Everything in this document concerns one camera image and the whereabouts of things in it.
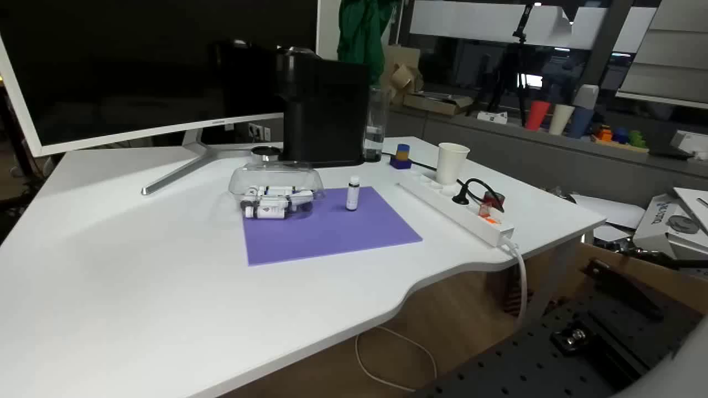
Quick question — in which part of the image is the black perforated breadboard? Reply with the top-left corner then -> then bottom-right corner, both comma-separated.
416,296 -> 699,398

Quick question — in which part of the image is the clear water tank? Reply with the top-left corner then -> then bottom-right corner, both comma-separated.
361,81 -> 391,161

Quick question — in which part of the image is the purple mat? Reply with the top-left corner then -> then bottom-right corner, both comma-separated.
241,183 -> 425,268

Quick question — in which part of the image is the small white bottle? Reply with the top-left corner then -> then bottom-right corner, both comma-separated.
345,175 -> 363,213

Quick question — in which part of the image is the white sachet in bowl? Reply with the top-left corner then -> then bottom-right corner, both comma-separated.
252,199 -> 289,220

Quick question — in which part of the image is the cardboard box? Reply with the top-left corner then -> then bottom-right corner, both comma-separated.
382,45 -> 425,106

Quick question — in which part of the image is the white power cable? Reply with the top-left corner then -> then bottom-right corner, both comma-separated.
500,237 -> 530,326

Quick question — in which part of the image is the red plastic cup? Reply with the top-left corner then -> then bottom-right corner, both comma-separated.
523,100 -> 553,132

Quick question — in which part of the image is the black camera tripod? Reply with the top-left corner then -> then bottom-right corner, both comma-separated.
500,0 -> 544,128

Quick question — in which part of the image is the white paper cup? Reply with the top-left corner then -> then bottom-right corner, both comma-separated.
435,142 -> 471,187

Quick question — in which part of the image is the white computer monitor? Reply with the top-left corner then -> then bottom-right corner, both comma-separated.
0,0 -> 343,199

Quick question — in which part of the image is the blue plastic cup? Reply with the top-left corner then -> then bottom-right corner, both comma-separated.
563,106 -> 597,142

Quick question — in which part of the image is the thin white cable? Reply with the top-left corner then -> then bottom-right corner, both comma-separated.
351,322 -> 439,395

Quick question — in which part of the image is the white power strip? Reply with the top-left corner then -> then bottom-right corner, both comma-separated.
395,173 -> 518,249

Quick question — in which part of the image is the green cloth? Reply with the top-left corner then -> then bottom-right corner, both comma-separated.
335,0 -> 399,83

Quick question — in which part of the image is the blue orange toy block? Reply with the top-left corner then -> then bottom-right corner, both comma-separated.
388,142 -> 413,173

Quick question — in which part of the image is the white plastic cup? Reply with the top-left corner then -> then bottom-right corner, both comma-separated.
545,101 -> 575,138

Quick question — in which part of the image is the black plug with cable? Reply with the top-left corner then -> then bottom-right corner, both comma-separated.
450,176 -> 507,207

